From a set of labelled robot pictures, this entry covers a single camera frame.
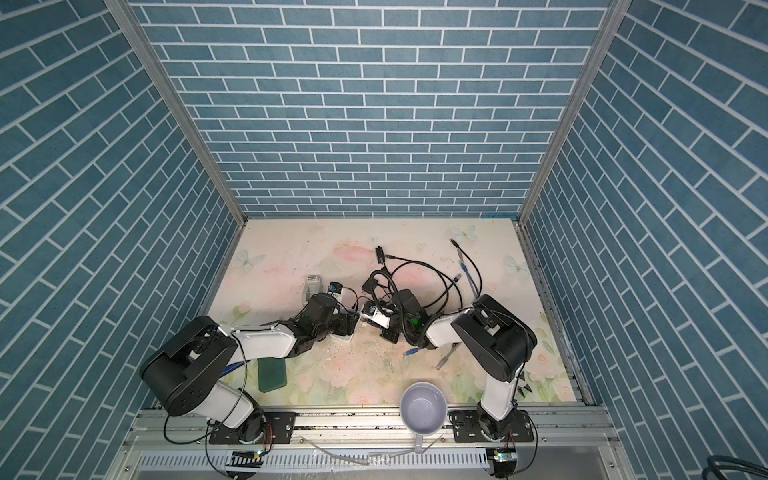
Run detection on green handled pliers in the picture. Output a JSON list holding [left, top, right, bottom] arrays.
[[515, 371, 533, 397]]

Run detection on black thick cable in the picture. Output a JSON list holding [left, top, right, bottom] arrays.
[[383, 254, 466, 316]]

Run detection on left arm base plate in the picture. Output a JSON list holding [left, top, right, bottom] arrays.
[[209, 411, 296, 447]]

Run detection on aluminium frame rail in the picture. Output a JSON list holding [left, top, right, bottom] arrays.
[[106, 404, 634, 479]]

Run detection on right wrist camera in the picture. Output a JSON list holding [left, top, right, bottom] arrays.
[[360, 302, 391, 330]]

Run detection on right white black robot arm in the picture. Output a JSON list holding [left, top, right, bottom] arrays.
[[362, 290, 537, 422]]

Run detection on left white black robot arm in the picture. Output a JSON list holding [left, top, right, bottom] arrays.
[[139, 293, 360, 430]]

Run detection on lavender mug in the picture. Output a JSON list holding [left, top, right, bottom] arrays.
[[399, 381, 448, 454]]

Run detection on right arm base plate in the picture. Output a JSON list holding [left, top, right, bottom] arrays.
[[448, 407, 535, 443]]

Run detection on white network switch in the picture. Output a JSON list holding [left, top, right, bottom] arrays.
[[330, 330, 356, 343]]

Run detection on black power adapter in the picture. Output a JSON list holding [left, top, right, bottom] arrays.
[[375, 246, 393, 267], [362, 269, 395, 300]]

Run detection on green network switch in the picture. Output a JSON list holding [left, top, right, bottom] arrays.
[[257, 358, 287, 393]]

